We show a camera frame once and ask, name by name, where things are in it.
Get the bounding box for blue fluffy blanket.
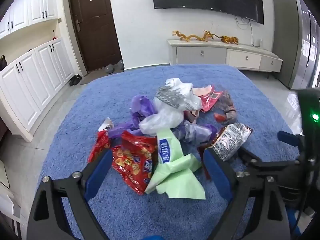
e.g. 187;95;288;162
37;64;300;240

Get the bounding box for silver refrigerator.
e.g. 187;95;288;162
292;0;320;90

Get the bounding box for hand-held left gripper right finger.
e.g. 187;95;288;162
203;149;297;240

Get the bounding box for golden dragon figurine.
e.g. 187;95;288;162
201;29;220;42
172;30;203;42

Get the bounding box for orange tiger figurine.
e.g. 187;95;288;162
219;35;240;45

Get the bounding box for pink red wrapper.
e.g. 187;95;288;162
192;85;223;113

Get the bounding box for silver printed wrapper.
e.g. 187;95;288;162
155;86;192;109

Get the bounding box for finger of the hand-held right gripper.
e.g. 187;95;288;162
237;146;302;172
277;130;304;148

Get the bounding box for white upper cabinets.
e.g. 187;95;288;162
0;0;58;39

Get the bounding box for television cable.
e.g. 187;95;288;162
235;15;253;46

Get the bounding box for grey tall cabinet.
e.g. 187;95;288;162
271;0;304;89

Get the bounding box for white television console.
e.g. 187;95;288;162
167;39;283;78

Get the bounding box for white lower cabinets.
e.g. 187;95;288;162
0;37;75;142

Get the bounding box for red snack packet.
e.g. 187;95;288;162
87;130;159;195

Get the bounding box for small white wrapper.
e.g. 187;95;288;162
98;117;114;132

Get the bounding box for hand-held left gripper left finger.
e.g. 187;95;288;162
26;149;113;240

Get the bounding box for silver brown snack packet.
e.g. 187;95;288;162
197;123;253;180

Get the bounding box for dark brown wrapper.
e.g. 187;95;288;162
217;92;238;124

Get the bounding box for green plastic packet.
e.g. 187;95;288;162
145;128;206;200

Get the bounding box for white cabinets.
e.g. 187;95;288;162
0;0;58;39
0;37;75;142

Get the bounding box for white plastic bag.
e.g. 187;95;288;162
139;78;202;137

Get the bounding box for brown door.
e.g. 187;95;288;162
67;0;123;74

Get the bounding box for purple plastic bag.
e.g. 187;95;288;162
172;120;218;145
108;94;160;139

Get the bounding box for black shoes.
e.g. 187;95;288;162
69;74;82;87

